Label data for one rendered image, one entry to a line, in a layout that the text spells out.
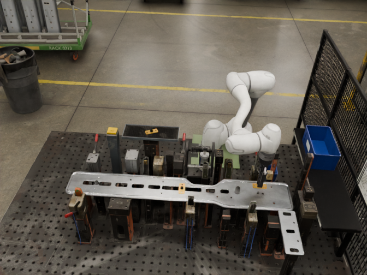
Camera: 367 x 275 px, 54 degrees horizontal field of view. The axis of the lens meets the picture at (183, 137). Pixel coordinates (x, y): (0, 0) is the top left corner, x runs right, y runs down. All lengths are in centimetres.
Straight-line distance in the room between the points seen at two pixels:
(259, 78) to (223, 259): 115
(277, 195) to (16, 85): 333
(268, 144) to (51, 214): 151
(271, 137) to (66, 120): 315
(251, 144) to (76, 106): 327
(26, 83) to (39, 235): 248
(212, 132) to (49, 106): 270
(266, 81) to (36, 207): 176
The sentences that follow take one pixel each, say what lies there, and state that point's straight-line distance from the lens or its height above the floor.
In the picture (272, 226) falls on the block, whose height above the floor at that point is 98.
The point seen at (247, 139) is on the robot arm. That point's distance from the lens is 186.
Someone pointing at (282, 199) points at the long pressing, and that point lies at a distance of 226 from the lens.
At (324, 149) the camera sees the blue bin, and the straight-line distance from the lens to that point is 265.
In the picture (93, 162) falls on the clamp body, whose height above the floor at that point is 106.
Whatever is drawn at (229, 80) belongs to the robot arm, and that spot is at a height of 148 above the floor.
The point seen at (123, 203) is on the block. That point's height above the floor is 103.
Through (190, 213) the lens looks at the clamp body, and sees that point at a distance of 205.
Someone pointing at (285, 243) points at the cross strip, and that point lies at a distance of 207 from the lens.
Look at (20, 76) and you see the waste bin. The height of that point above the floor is 55.
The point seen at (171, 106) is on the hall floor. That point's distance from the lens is 465.
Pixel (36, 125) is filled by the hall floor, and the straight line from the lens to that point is 461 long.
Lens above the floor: 264
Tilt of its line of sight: 40 degrees down
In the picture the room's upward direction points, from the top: 2 degrees clockwise
